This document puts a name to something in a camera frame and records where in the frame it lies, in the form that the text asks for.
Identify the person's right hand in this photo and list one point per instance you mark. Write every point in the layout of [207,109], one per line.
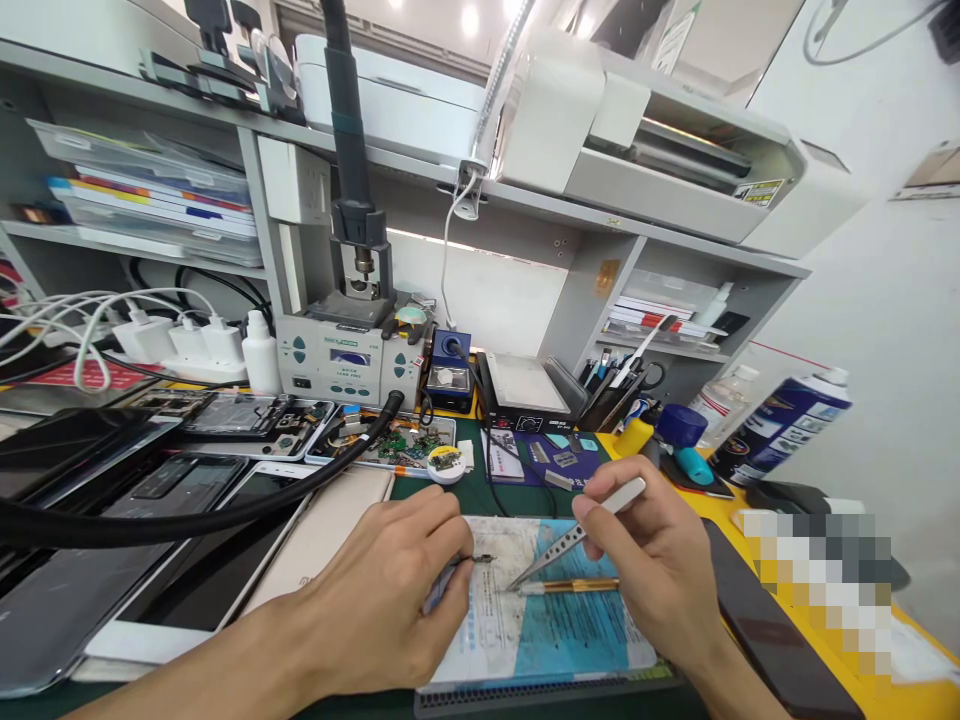
[667,555]

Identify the person's left hand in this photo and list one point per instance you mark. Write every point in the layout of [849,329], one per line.
[375,592]

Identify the person's left fingers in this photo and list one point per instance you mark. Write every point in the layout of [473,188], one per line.
[450,525]

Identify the small black flex part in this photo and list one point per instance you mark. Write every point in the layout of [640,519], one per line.
[480,559]

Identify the grey-blue hand tool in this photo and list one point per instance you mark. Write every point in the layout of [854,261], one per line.
[439,592]

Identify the silver metal tweezers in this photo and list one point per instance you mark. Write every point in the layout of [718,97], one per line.
[570,536]

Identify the round white paste tin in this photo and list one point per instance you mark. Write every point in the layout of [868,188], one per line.
[450,463]

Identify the green work mat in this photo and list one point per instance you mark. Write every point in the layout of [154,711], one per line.
[517,499]

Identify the tray of circuit parts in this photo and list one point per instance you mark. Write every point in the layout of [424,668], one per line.
[390,442]

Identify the group of metal stencils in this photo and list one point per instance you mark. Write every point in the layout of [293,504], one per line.
[562,457]

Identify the white and blue work sheet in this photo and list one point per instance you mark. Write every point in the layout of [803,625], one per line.
[547,637]

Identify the black heating plate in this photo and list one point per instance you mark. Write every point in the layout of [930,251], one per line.
[525,390]

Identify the blue soldering iron stand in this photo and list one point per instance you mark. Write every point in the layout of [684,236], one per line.
[450,367]

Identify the black ribbed strip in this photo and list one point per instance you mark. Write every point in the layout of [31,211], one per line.
[525,701]

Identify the grey hot air station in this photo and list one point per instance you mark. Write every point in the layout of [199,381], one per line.
[337,360]

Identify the black holder with tools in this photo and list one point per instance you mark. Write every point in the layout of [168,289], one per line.
[611,397]

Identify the yellow small bottle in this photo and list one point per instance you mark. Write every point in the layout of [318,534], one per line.
[636,436]

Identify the teal small bottle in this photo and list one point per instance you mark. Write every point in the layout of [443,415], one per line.
[694,465]

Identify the black pad with red edge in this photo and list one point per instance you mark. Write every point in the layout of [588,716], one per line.
[701,487]

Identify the white plastic bottle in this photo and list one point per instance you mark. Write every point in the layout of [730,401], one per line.
[260,356]

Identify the bottle with blue cap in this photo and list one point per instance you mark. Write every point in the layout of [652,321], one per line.
[684,426]

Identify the white toothbrush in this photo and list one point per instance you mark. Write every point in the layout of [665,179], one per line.
[641,352]

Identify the clear plastic bottle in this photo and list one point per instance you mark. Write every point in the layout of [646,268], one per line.
[724,401]

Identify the pile of disassembled phones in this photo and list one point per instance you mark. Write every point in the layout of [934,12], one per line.
[150,570]

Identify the grey shelf unit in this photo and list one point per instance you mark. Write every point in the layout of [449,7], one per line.
[585,247]

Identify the power strip with white chargers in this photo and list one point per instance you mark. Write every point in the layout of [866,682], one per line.
[180,345]

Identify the black smartphone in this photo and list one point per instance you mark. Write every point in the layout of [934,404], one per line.
[772,622]

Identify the black desk device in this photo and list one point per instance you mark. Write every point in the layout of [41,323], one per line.
[787,496]

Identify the blue and white spray can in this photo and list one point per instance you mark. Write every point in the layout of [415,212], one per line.
[787,427]

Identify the red printed sheet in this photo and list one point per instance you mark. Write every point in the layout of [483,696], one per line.
[97,373]

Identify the white printer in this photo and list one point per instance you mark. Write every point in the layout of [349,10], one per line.
[405,97]

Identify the white film cutting machine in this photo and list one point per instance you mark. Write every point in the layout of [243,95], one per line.
[675,150]

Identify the silver lamp bar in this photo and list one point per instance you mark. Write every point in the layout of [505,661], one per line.
[502,90]

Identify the cardboard box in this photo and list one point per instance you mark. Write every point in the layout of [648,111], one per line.
[926,176]

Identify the white wall socket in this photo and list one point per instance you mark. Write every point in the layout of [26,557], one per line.
[296,180]

